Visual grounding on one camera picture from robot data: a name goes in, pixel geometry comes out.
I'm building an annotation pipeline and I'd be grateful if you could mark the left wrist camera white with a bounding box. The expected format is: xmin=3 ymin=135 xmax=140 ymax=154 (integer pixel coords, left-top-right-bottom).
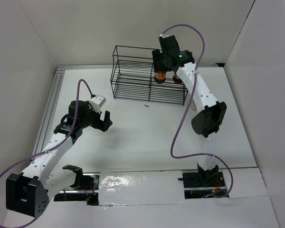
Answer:
xmin=88 ymin=95 xmax=106 ymax=113

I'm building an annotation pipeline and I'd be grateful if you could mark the purple cable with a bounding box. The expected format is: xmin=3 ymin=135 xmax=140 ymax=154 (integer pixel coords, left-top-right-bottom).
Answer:
xmin=170 ymin=23 xmax=234 ymax=199
xmin=0 ymin=79 xmax=95 ymax=228

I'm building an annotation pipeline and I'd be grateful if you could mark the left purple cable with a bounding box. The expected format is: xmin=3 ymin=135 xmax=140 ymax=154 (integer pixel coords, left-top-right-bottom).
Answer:
xmin=0 ymin=79 xmax=95 ymax=228

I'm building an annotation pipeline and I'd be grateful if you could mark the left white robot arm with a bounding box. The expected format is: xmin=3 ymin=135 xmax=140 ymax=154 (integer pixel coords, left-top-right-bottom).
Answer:
xmin=6 ymin=95 xmax=113 ymax=218

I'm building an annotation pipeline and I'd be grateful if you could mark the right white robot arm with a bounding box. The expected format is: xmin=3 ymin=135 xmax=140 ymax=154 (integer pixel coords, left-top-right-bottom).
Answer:
xmin=152 ymin=34 xmax=227 ymax=186

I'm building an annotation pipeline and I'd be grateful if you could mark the aluminium extrusion frame rail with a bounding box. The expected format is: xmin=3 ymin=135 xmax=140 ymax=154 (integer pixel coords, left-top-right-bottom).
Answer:
xmin=26 ymin=64 xmax=225 ymax=173

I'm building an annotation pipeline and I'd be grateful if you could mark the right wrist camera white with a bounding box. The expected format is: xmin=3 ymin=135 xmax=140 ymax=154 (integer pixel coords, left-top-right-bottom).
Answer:
xmin=159 ymin=34 xmax=169 ymax=39

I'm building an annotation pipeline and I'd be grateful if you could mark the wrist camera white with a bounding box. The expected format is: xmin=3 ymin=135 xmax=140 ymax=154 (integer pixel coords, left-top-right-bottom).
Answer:
xmin=88 ymin=95 xmax=106 ymax=113
xmin=159 ymin=34 xmax=169 ymax=39

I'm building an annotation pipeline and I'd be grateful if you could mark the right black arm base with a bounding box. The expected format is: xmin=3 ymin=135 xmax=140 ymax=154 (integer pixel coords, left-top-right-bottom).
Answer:
xmin=178 ymin=165 xmax=228 ymax=199

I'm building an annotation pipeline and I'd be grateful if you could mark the black wire rack shelf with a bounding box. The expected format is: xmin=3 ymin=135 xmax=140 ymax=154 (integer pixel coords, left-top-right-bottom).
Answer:
xmin=110 ymin=45 xmax=189 ymax=106

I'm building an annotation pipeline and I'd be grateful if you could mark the red lid sauce jar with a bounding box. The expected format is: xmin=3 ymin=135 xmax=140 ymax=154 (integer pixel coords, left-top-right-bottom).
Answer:
xmin=172 ymin=74 xmax=183 ymax=84
xmin=154 ymin=72 xmax=166 ymax=84

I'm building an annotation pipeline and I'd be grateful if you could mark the black cap spice bottle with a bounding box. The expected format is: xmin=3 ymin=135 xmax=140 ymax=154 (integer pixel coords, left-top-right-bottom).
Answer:
xmin=190 ymin=100 xmax=197 ymax=112

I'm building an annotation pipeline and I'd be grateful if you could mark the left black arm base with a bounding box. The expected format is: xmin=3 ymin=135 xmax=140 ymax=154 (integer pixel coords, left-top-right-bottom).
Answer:
xmin=54 ymin=165 xmax=100 ymax=206

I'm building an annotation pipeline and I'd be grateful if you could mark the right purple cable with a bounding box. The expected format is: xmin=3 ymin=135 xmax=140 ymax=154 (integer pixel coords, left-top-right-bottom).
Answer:
xmin=170 ymin=23 xmax=234 ymax=199

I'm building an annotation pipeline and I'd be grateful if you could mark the reflective foil sheet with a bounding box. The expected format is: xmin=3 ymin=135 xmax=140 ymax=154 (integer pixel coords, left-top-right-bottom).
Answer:
xmin=98 ymin=171 xmax=186 ymax=206

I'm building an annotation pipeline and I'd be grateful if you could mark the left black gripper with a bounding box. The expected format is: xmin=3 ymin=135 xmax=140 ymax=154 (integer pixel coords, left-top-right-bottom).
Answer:
xmin=80 ymin=101 xmax=113 ymax=132

